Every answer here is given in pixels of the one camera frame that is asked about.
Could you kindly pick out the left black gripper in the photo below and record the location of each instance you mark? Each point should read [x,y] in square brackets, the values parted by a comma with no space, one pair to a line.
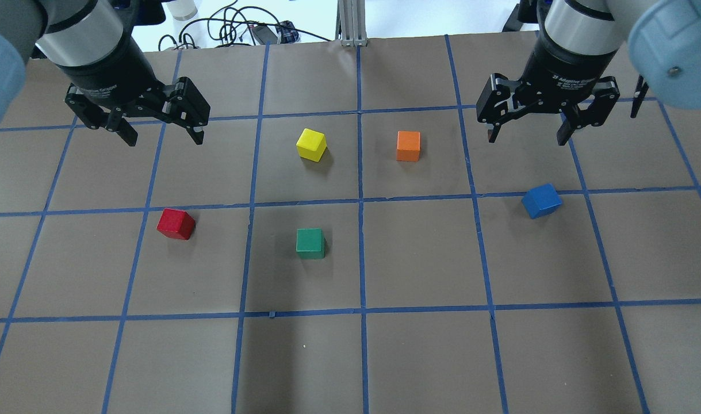
[110,69]

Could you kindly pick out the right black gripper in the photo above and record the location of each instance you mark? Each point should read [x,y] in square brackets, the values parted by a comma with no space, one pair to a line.
[563,64]

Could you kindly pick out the red wooden block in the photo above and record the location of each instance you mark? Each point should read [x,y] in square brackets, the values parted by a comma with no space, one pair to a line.
[176,224]

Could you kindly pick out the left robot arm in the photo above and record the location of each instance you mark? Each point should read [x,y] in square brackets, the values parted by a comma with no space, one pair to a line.
[91,43]

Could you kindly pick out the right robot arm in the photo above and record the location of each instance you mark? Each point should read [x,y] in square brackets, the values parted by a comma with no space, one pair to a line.
[577,40]

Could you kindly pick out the blue wooden block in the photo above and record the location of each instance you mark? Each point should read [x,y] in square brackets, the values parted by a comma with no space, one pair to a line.
[541,201]

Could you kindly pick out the orange wooden block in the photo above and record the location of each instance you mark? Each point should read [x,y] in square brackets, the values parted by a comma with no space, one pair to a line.
[409,146]

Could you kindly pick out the yellow wooden block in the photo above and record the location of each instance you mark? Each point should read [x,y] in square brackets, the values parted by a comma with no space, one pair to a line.
[311,145]

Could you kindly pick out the green wooden block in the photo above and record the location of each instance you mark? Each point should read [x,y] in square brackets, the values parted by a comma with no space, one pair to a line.
[310,243]

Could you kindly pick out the black power adapter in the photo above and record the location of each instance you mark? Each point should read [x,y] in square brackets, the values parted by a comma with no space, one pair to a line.
[263,34]

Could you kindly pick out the brown paper table mat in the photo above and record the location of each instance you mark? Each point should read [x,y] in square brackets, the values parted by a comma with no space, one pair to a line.
[437,292]

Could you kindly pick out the aluminium frame post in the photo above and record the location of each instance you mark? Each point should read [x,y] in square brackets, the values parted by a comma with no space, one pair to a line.
[350,24]

